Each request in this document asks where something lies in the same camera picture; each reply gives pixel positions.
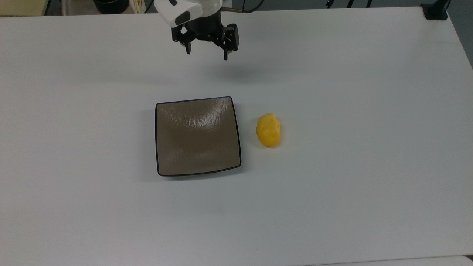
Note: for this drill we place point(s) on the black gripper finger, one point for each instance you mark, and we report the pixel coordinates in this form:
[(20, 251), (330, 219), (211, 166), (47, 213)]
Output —
[(187, 45), (226, 51)]

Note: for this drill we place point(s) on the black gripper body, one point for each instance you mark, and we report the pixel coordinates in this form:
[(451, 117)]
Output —
[(204, 26)]

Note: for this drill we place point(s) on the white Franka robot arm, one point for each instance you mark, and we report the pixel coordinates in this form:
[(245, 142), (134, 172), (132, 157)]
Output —
[(176, 9)]

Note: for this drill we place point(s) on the square brown ceramic plate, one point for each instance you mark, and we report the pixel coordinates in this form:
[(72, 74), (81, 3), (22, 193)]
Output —
[(197, 136)]

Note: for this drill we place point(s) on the black round bin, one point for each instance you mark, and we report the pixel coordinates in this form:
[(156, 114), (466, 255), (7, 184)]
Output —
[(111, 5)]

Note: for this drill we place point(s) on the yellow potato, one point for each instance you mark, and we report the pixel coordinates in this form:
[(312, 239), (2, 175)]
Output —
[(268, 129)]

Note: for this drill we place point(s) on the beige wooden furniture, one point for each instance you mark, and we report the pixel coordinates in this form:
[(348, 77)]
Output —
[(23, 7)]

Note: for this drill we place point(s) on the black table clamp mount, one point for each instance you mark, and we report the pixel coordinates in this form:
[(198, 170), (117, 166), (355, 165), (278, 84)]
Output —
[(435, 9)]

